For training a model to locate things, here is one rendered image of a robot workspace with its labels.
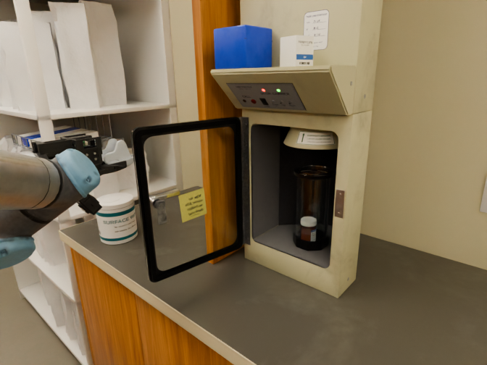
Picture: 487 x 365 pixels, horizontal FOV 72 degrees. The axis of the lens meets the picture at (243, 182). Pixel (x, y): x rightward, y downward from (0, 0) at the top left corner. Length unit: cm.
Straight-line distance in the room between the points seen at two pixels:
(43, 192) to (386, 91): 101
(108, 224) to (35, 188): 74
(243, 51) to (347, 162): 34
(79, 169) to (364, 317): 70
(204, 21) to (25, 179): 61
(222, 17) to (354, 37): 37
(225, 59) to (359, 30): 29
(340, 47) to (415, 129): 49
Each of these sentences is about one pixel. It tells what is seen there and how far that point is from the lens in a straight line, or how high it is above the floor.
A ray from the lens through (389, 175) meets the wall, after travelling 123.
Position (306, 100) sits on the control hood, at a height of 144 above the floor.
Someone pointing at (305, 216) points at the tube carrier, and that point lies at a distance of 94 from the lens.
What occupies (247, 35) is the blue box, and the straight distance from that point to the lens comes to 80.
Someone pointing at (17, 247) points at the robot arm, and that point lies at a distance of 62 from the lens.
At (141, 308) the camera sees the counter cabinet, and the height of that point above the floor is 81.
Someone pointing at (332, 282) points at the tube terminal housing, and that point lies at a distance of 93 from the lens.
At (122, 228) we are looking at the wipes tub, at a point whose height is 100.
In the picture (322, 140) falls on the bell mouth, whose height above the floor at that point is 134.
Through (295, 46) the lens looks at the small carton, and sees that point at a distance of 74.
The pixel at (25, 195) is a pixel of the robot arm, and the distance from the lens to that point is 50.
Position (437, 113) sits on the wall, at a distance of 116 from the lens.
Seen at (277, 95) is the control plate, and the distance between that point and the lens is 78.
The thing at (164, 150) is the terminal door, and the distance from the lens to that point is 81.
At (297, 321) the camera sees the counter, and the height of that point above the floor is 94.
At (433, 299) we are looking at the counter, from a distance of 103.
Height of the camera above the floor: 149
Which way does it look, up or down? 18 degrees down
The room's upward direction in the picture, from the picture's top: 1 degrees counter-clockwise
